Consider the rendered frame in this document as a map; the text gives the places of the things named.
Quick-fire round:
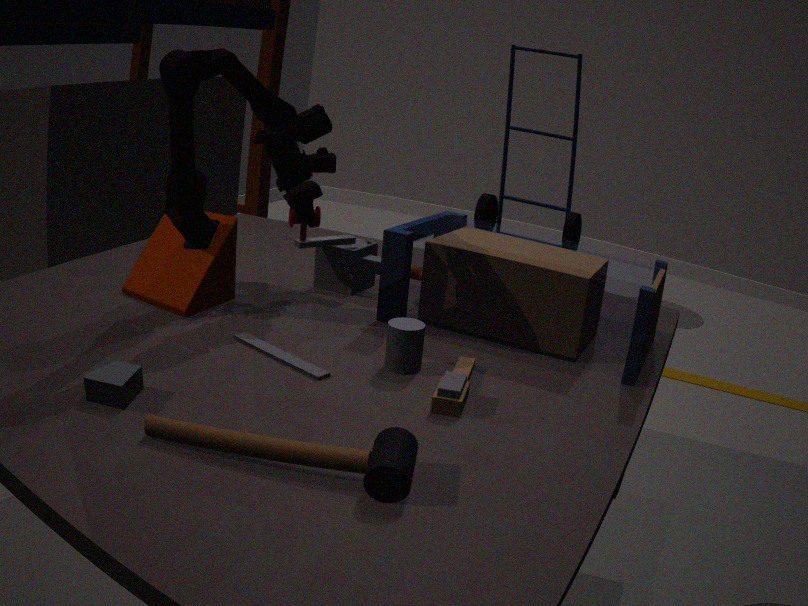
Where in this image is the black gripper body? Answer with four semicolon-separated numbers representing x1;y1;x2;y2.
272;149;323;209

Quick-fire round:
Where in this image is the black-headed mallet with wooden handle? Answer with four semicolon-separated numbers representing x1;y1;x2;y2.
144;414;418;503

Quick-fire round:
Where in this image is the grey flat bar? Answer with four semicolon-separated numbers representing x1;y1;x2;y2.
234;332;331;381

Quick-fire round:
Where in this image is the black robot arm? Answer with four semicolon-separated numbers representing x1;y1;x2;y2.
159;48;336;250

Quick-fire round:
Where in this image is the dark grey cylinder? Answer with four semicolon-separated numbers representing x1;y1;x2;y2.
384;317;426;375

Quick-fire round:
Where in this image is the grey and red crank handle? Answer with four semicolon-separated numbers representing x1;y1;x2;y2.
288;206;356;249

